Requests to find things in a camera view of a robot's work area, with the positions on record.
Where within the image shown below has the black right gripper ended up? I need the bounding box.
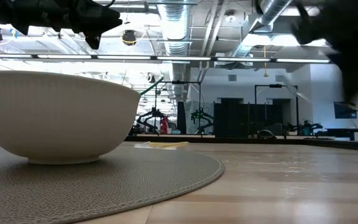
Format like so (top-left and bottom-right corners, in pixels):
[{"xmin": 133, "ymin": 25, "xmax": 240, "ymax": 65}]
[{"xmin": 321, "ymin": 0, "xmax": 358, "ymax": 105}]

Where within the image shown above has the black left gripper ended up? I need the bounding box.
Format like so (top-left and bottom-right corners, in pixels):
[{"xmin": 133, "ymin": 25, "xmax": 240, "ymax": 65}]
[{"xmin": 9, "ymin": 0, "xmax": 124, "ymax": 35}]

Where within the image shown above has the gold spoon with green handle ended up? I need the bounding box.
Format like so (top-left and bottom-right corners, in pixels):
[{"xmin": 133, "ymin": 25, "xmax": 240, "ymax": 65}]
[{"xmin": 140, "ymin": 77, "xmax": 165, "ymax": 96}]

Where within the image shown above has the white bowl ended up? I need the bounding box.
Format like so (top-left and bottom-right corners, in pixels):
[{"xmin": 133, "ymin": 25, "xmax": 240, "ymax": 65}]
[{"xmin": 0, "ymin": 70, "xmax": 142, "ymax": 165}]

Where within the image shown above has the dark background table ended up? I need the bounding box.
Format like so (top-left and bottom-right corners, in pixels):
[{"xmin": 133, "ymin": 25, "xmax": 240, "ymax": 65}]
[{"xmin": 317, "ymin": 127, "xmax": 358, "ymax": 141}]

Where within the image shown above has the long ceiling light strip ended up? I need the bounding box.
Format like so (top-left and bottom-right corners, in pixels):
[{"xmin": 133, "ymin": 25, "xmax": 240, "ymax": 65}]
[{"xmin": 0, "ymin": 54, "xmax": 332, "ymax": 64}]

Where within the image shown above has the black partition panel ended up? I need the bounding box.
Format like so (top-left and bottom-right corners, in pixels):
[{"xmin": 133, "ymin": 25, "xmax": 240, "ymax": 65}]
[{"xmin": 213, "ymin": 102, "xmax": 284, "ymax": 138}]

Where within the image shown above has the red background object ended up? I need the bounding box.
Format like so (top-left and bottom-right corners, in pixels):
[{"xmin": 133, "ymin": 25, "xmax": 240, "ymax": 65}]
[{"xmin": 159, "ymin": 115, "xmax": 170, "ymax": 134}]

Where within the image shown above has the round grey placemat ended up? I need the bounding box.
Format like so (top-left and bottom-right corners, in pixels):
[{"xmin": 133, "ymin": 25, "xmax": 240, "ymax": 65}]
[{"xmin": 0, "ymin": 144, "xmax": 226, "ymax": 224}]

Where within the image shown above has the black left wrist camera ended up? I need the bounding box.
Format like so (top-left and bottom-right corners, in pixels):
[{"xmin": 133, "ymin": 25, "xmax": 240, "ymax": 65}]
[{"xmin": 84, "ymin": 32, "xmax": 102, "ymax": 50}]

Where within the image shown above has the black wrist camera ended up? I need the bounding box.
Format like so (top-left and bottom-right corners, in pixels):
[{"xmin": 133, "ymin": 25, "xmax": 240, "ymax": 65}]
[
  {"xmin": 84, "ymin": 32, "xmax": 102, "ymax": 50},
  {"xmin": 290, "ymin": 1, "xmax": 321, "ymax": 45}
]

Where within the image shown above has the blue wall monitor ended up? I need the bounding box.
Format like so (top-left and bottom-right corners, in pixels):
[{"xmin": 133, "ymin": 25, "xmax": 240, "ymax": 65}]
[{"xmin": 333, "ymin": 101, "xmax": 358, "ymax": 119}]

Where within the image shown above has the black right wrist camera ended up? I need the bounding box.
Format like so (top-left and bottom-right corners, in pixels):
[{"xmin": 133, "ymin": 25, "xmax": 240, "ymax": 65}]
[{"xmin": 290, "ymin": 1, "xmax": 321, "ymax": 45}]

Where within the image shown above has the silver ribbed ventilation duct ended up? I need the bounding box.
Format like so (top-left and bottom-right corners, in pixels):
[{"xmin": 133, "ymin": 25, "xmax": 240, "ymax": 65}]
[
  {"xmin": 157, "ymin": 0, "xmax": 195, "ymax": 103},
  {"xmin": 230, "ymin": 0, "xmax": 293, "ymax": 58}
]

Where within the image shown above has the black background rig frame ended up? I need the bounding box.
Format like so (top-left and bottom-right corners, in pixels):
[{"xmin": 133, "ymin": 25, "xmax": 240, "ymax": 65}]
[
  {"xmin": 155, "ymin": 80, "xmax": 203, "ymax": 135},
  {"xmin": 254, "ymin": 83, "xmax": 300, "ymax": 135}
]

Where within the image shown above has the yellow hanging cord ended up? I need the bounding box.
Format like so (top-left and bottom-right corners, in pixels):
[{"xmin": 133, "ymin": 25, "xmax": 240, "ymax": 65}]
[{"xmin": 262, "ymin": 45, "xmax": 269, "ymax": 78}]

